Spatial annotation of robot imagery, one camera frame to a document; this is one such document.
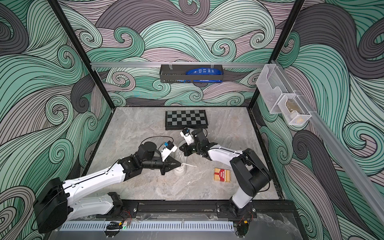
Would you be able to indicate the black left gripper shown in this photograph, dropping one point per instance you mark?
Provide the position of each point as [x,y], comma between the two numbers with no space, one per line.
[167,165]

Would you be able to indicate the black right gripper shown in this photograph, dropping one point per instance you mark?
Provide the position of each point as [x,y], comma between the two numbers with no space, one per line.
[188,148]

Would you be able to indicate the white knit shoe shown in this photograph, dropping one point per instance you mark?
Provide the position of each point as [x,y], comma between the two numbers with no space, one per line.
[182,169]

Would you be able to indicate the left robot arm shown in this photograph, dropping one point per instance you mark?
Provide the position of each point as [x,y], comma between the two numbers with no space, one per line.
[61,201]

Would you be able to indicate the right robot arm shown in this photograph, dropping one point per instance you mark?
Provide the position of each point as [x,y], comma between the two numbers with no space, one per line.
[251,173]

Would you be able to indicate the black grey chessboard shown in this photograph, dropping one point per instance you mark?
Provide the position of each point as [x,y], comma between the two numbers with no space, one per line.
[178,120]

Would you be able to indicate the red yellow matchbox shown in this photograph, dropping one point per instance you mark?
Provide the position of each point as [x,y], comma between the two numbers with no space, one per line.
[222,175]

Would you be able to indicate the blue oval object in tray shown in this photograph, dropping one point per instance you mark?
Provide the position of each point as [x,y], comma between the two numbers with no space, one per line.
[204,72]

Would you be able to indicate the clear plastic bin large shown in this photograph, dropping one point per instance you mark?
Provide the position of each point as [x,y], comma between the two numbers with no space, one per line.
[273,84]

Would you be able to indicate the clear plastic bin small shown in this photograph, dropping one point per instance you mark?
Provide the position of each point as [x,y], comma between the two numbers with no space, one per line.
[293,110]

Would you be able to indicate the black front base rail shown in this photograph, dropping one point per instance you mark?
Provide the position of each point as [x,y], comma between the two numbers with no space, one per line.
[180,206]

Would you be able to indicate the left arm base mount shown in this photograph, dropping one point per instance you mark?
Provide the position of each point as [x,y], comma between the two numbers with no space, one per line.
[127,210]

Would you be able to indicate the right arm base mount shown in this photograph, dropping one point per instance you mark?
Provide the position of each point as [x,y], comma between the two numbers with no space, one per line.
[229,210]

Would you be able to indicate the black wall tray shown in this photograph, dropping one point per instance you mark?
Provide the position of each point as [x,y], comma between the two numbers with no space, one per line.
[177,74]

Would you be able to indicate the white slotted cable duct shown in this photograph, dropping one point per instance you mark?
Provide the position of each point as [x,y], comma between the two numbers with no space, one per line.
[152,226]

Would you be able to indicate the aluminium rail back wall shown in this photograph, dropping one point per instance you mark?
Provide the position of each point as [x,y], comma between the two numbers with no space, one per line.
[137,64]

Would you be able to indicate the black corner frame post right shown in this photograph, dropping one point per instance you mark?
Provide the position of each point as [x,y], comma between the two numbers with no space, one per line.
[266,43]

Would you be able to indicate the black corner frame post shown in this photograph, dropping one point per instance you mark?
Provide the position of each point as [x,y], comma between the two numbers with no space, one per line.
[266,43]
[80,50]

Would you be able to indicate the black corner frame post left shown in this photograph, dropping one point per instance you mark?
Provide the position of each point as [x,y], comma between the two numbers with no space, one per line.
[80,50]

